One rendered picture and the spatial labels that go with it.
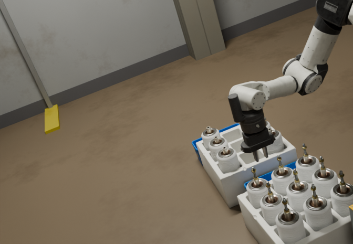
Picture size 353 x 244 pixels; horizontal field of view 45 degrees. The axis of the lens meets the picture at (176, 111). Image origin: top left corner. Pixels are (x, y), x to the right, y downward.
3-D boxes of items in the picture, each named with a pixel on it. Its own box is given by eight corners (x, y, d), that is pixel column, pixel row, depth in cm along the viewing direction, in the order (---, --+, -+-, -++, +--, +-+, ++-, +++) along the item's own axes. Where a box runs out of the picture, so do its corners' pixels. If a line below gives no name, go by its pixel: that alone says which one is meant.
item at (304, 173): (323, 186, 189) (317, 153, 181) (325, 200, 181) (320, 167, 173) (301, 188, 192) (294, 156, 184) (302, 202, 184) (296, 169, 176)
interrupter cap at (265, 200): (281, 206, 160) (281, 204, 160) (261, 208, 162) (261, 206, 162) (281, 193, 166) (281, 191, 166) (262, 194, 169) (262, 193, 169)
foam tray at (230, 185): (266, 142, 244) (260, 116, 236) (301, 177, 209) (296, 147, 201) (204, 168, 240) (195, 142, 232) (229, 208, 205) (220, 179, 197)
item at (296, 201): (320, 215, 174) (314, 181, 166) (313, 232, 168) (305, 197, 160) (298, 211, 180) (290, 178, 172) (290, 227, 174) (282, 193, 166)
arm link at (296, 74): (257, 91, 154) (293, 81, 164) (276, 107, 148) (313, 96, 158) (265, 66, 148) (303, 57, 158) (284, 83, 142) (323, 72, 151)
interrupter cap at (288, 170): (287, 165, 180) (287, 164, 180) (294, 174, 174) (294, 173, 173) (270, 171, 180) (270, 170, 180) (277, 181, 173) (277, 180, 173)
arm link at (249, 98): (251, 108, 153) (244, 80, 148) (273, 115, 145) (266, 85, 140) (228, 123, 149) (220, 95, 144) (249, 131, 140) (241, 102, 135)
